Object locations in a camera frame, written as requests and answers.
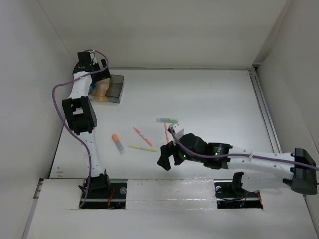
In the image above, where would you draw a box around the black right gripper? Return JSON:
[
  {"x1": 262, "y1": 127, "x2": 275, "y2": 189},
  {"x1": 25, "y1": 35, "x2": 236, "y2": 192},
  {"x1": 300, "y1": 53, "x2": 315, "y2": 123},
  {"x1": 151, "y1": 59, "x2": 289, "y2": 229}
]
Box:
[{"x1": 157, "y1": 138, "x2": 204, "y2": 170}]

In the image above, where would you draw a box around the pink yellow-capped highlighter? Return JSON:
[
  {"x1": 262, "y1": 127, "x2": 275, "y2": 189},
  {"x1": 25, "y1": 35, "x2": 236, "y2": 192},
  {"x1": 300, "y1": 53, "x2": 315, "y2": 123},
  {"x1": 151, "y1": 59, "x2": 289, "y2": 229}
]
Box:
[{"x1": 96, "y1": 82, "x2": 109, "y2": 96}]

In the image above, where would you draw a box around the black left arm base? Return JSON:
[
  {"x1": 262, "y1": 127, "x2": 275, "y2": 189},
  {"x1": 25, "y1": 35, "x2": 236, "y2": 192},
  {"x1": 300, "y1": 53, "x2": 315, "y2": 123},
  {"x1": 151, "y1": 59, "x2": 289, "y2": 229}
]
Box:
[{"x1": 78, "y1": 172, "x2": 128, "y2": 210}]

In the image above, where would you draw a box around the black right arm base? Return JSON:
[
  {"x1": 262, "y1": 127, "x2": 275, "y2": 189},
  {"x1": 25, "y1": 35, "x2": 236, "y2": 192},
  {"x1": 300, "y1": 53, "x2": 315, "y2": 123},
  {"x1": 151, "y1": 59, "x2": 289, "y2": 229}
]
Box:
[{"x1": 214, "y1": 172, "x2": 263, "y2": 209}]

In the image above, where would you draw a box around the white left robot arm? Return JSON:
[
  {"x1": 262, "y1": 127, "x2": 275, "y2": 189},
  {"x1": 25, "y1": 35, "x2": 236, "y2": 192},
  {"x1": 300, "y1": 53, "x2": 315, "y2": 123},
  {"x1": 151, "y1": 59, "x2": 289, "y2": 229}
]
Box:
[{"x1": 62, "y1": 50, "x2": 111, "y2": 199}]

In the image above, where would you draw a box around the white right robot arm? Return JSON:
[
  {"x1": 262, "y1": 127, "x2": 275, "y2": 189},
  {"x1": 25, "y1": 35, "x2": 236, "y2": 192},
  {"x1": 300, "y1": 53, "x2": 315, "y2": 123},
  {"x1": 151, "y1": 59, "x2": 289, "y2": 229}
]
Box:
[{"x1": 157, "y1": 133, "x2": 319, "y2": 196}]

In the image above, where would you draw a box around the yellow thin pen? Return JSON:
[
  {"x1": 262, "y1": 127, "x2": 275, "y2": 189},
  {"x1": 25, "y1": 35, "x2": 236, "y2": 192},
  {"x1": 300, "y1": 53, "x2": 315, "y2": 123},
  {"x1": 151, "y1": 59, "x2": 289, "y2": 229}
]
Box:
[{"x1": 128, "y1": 145, "x2": 157, "y2": 152}]

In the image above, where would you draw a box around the pink thin pen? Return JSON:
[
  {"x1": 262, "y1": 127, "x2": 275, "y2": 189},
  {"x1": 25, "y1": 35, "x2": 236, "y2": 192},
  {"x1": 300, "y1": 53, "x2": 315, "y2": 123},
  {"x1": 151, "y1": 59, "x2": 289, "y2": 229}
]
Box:
[{"x1": 133, "y1": 127, "x2": 153, "y2": 147}]

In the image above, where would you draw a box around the orange thin pen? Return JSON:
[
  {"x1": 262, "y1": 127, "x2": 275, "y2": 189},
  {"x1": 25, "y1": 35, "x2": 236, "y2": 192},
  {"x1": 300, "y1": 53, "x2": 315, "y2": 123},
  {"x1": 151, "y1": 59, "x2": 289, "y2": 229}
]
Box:
[{"x1": 164, "y1": 122, "x2": 171, "y2": 144}]

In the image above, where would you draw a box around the green-capped highlighter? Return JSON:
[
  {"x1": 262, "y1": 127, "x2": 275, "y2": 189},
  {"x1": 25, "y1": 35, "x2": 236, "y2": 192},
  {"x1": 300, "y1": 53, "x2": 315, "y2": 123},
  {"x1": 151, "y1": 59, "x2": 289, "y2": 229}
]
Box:
[{"x1": 156, "y1": 118, "x2": 179, "y2": 123}]

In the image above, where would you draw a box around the grey translucent bin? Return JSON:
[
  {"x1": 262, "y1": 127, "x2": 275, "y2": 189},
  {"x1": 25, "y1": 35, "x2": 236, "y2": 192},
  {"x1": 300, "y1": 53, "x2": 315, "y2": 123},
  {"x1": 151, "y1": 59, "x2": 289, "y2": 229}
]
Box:
[{"x1": 105, "y1": 75, "x2": 125, "y2": 104}]

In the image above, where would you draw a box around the orange-capped grey highlighter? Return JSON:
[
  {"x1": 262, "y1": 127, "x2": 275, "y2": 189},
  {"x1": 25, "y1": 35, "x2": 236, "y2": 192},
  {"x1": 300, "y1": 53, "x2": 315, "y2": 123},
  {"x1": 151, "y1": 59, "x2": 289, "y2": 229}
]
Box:
[{"x1": 112, "y1": 134, "x2": 125, "y2": 155}]

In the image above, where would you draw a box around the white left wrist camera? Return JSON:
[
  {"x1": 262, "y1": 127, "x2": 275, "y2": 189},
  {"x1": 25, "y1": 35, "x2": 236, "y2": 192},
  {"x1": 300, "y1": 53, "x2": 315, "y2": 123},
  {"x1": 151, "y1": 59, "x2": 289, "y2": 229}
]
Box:
[{"x1": 77, "y1": 50, "x2": 95, "y2": 65}]

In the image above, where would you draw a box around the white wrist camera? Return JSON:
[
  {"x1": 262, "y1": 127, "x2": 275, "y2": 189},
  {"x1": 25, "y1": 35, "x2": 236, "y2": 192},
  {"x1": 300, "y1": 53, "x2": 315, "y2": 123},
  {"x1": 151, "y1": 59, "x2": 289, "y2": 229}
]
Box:
[
  {"x1": 77, "y1": 50, "x2": 95, "y2": 65},
  {"x1": 168, "y1": 123, "x2": 184, "y2": 141}
]

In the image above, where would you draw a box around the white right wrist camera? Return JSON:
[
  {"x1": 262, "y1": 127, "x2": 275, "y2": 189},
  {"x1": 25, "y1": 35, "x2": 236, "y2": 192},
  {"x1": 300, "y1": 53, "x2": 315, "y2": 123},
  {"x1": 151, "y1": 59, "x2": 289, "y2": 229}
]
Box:
[{"x1": 168, "y1": 123, "x2": 184, "y2": 141}]

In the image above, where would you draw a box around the aluminium side rail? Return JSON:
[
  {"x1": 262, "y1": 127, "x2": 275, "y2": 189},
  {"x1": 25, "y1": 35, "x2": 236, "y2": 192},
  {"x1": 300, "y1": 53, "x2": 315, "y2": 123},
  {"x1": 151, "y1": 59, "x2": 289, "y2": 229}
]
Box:
[{"x1": 247, "y1": 66, "x2": 282, "y2": 153}]

